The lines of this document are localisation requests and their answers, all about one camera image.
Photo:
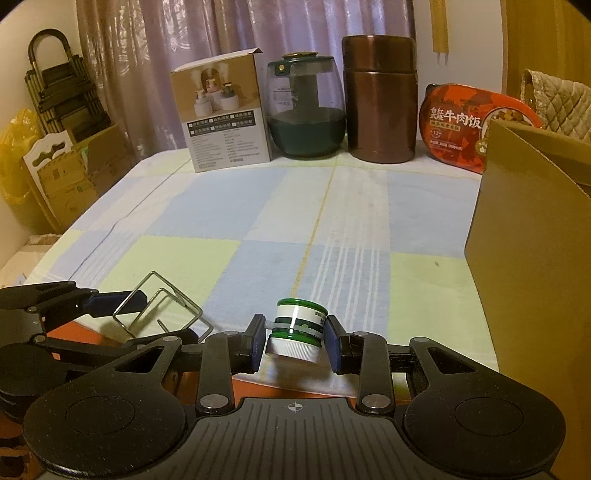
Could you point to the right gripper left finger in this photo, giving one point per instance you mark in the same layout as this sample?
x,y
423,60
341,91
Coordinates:
x,y
128,415

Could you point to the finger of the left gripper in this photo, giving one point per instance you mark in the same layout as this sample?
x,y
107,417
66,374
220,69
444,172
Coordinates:
x,y
21,358
66,299

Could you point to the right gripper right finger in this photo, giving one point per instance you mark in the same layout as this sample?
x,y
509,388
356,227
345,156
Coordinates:
x,y
434,411

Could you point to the metal wire rack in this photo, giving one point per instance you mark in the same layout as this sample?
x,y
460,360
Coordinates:
x,y
156,305

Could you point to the green white pill bottle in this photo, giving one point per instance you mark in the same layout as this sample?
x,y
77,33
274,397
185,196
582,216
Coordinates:
x,y
298,330

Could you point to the cardboard boxes on floor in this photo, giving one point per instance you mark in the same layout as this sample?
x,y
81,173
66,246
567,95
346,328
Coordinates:
x,y
67,177

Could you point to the yellow plastic bag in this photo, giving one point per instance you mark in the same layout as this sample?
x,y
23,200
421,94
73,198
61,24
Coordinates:
x,y
17,139

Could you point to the brown cardboard box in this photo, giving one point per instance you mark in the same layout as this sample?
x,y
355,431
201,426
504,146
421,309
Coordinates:
x,y
528,250

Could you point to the checked pastel tablecloth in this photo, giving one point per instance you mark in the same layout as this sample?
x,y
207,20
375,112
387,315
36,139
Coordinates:
x,y
379,246

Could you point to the white product box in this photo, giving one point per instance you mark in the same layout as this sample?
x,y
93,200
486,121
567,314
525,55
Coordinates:
x,y
221,111

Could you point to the purple curtain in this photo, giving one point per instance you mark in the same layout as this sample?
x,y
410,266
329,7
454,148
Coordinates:
x,y
131,47

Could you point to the red beef rice bowl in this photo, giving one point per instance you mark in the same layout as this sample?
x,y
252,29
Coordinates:
x,y
454,122

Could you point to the green glass jar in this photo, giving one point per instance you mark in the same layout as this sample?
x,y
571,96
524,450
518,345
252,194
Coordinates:
x,y
305,107

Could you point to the brown metal canister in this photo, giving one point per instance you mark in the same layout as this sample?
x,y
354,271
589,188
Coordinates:
x,y
381,88

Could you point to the wooden door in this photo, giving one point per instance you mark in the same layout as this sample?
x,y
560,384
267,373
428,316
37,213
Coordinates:
x,y
548,36

